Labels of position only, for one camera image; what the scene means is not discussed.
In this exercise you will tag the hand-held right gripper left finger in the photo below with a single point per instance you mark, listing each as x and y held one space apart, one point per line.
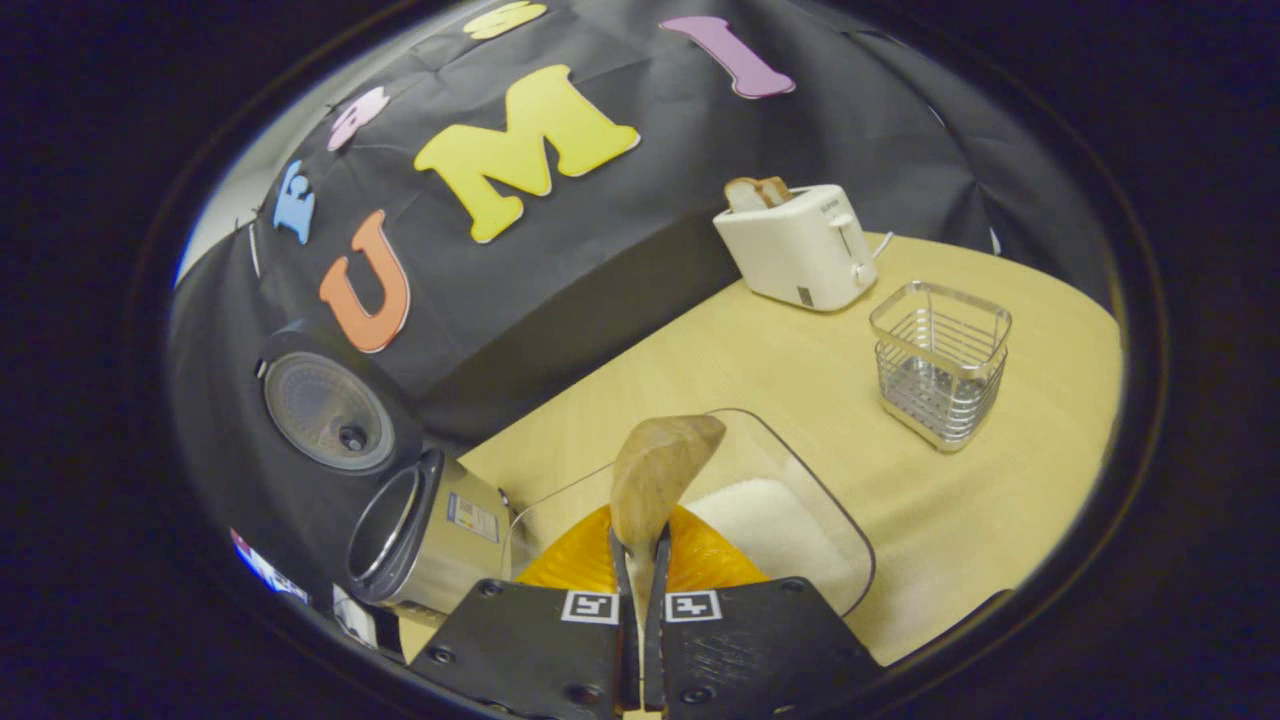
627 650

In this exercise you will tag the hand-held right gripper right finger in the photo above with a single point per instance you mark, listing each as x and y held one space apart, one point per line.
655 650

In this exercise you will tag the wooden spoon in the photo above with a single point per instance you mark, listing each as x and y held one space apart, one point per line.
655 470

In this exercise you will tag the black silver rice cooker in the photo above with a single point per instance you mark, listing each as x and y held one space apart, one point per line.
450 540

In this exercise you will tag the clear plastic rice box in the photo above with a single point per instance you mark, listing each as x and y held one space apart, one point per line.
560 510

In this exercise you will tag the computer monitor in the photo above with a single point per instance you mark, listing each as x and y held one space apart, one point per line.
265 568

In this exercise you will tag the black backdrop cloth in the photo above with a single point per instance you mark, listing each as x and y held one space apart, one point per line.
600 260

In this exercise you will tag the white toaster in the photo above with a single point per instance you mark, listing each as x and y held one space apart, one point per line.
800 250

